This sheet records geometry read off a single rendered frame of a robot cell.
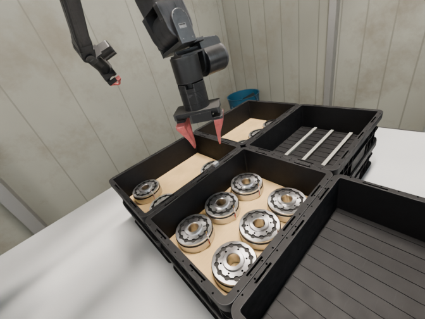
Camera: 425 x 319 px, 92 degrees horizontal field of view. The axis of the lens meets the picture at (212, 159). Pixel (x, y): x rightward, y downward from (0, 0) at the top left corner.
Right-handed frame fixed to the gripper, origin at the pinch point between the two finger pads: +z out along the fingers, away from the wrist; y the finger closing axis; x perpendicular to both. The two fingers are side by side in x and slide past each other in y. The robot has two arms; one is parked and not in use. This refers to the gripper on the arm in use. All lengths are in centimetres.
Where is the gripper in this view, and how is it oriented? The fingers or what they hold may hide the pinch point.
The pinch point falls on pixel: (206, 142)
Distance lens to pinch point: 50.7
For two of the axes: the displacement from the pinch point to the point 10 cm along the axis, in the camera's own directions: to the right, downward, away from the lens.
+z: 2.2, 8.3, 5.2
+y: -9.7, 1.6, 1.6
